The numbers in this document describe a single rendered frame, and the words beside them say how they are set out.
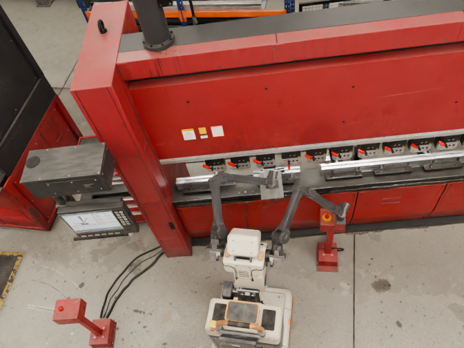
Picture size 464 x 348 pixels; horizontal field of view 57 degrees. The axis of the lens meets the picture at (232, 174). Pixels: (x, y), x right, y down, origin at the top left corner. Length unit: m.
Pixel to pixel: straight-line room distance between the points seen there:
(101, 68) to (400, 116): 2.03
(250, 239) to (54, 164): 1.30
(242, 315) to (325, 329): 1.12
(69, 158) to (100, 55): 0.65
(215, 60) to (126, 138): 0.78
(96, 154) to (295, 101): 1.32
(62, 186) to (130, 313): 1.88
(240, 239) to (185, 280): 1.57
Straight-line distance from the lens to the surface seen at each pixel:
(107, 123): 2.77
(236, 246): 2.81
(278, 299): 3.79
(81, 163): 2.70
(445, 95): 3.21
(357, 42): 2.65
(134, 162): 3.05
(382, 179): 3.69
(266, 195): 3.39
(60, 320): 3.65
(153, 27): 2.58
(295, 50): 2.59
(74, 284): 4.64
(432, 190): 3.97
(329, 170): 3.59
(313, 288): 4.12
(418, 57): 2.89
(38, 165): 2.84
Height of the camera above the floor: 3.86
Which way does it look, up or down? 54 degrees down
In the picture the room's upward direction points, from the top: 12 degrees counter-clockwise
